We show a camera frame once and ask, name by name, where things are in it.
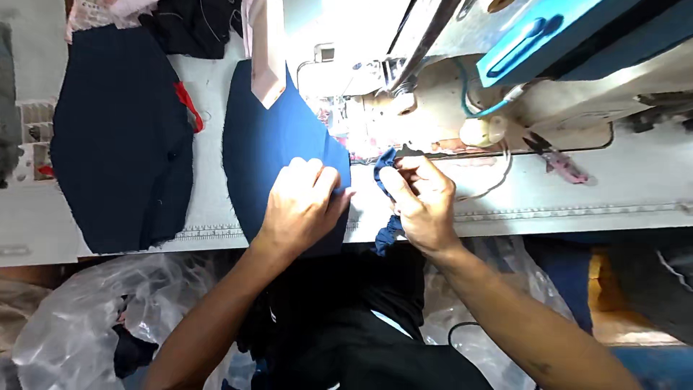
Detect person's right forearm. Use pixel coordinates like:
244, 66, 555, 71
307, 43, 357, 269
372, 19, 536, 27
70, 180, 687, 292
428, 243, 644, 390

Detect clear plastic compartment box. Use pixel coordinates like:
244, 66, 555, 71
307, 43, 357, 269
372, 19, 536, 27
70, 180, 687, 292
16, 99, 58, 183

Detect brown cloth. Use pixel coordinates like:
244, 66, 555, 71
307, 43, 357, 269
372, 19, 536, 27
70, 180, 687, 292
0, 278, 53, 354

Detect person's body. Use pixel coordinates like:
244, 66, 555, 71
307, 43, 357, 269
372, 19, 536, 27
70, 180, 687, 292
236, 244, 494, 390

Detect pale pink flat strip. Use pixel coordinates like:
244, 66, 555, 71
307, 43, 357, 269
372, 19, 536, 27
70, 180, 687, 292
250, 0, 287, 110

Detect gathered navy fabric strip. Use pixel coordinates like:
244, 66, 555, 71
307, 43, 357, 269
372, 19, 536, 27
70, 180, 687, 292
373, 147, 406, 257

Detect dark grey cloth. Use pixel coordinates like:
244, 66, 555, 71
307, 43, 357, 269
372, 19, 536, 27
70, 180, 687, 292
605, 230, 693, 345

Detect yellow fabric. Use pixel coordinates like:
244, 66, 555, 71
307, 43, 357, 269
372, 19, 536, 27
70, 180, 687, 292
588, 247, 687, 346

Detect thread snips with pink handle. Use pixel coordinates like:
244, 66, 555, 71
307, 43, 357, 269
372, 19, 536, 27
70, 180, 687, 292
522, 131, 591, 185

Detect teal cable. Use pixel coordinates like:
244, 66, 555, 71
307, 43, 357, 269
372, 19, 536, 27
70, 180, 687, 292
454, 57, 525, 119

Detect person's right hand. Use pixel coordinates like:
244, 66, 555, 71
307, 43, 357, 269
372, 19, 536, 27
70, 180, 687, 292
378, 155, 459, 256

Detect thin white cord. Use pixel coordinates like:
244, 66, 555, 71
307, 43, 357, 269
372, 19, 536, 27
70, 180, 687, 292
456, 139, 513, 202

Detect large clear plastic bag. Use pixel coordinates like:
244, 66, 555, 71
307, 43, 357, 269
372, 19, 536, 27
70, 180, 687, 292
12, 252, 257, 390

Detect black cable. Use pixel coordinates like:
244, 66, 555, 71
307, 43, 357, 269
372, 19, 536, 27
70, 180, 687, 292
448, 321, 481, 347

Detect red ribbon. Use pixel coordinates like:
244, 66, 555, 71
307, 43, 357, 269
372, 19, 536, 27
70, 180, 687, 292
173, 81, 205, 134

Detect black garment with thin piping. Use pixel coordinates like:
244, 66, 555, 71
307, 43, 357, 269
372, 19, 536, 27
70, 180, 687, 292
138, 0, 244, 60

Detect blue fabric panel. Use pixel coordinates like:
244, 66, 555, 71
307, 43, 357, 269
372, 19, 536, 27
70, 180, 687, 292
222, 58, 353, 257

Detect pink lace fabric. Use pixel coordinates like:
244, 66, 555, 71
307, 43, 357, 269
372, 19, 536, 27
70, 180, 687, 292
64, 0, 159, 44

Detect navy cloth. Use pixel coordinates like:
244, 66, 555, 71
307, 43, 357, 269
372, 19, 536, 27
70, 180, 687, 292
522, 234, 598, 334

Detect blue box with clip print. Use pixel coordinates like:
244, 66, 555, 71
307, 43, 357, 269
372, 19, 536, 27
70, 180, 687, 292
476, 0, 693, 88

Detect flat blue object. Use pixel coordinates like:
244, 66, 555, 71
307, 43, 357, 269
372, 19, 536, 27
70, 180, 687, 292
609, 345, 693, 390

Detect white sewing machine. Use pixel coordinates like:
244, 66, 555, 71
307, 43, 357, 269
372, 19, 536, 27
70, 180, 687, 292
284, 0, 693, 165

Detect person's left hand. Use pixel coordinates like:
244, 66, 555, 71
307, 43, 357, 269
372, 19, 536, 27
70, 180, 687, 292
256, 157, 356, 260

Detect dark navy fabric panel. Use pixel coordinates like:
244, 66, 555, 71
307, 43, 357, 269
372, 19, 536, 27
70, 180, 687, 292
50, 24, 195, 255

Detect white measuring tape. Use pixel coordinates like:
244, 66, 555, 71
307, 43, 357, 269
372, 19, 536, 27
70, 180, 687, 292
152, 201, 693, 250

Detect person's left forearm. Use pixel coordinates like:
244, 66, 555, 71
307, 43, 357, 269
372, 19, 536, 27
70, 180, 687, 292
142, 238, 291, 390

